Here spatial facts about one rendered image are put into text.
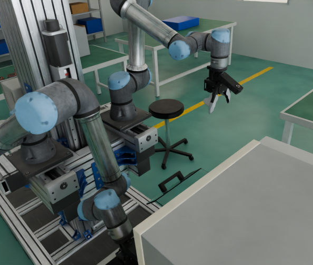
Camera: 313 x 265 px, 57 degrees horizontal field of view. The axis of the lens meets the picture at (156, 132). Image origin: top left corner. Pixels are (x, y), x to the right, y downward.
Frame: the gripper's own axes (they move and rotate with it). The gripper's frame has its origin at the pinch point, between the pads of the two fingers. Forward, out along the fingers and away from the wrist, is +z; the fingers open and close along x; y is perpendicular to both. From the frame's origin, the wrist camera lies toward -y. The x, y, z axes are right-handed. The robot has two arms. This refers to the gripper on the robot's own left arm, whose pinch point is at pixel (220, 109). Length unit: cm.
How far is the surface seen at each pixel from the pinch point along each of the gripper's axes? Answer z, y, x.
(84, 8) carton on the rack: 30, 575, -279
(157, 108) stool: 59, 112, -62
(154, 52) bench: 49, 219, -163
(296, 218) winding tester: -17, -57, 57
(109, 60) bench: 41, 220, -90
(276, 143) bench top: 40, -10, -49
